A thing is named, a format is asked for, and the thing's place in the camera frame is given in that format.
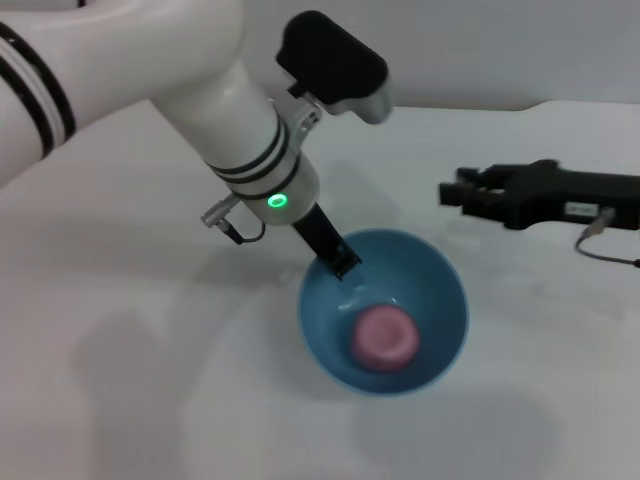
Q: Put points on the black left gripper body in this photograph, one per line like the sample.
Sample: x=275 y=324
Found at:
x=320 y=235

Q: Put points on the pink peach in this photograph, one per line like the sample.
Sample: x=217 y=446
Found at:
x=385 y=340

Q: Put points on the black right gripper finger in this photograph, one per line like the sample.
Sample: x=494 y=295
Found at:
x=460 y=195
x=470 y=175

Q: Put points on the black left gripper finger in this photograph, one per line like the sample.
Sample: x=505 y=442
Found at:
x=345 y=262

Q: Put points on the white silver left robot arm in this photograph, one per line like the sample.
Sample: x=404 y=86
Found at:
x=175 y=75

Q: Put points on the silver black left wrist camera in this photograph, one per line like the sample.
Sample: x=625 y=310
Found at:
x=335 y=60

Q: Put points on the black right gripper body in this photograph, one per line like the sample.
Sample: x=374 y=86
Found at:
x=540 y=195

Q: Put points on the blue bowl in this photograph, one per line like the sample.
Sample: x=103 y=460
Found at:
x=425 y=280

